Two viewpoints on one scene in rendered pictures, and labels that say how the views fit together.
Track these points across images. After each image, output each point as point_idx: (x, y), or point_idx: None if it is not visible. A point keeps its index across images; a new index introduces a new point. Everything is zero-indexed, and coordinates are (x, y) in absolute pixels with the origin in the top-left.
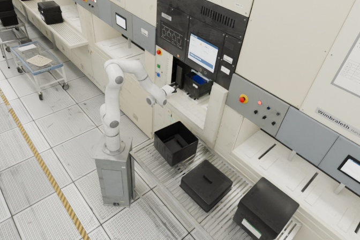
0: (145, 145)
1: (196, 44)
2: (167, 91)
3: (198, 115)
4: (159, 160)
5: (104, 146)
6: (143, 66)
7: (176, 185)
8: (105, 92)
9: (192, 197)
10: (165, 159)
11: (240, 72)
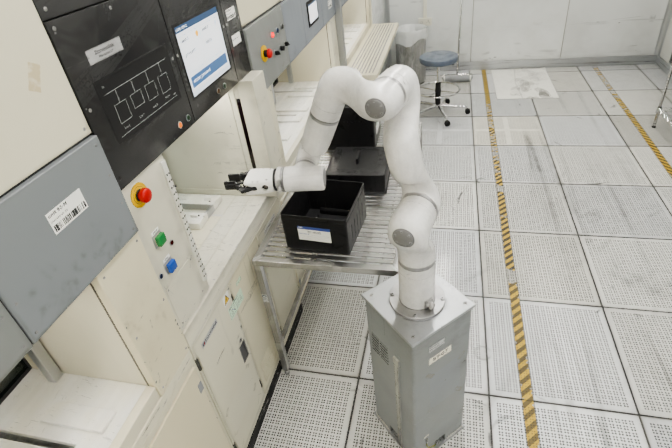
0: (360, 263)
1: (192, 43)
2: (269, 169)
3: (229, 221)
4: (371, 230)
5: (436, 308)
6: None
7: (388, 195)
8: (419, 149)
9: (388, 177)
10: (362, 222)
11: (242, 18)
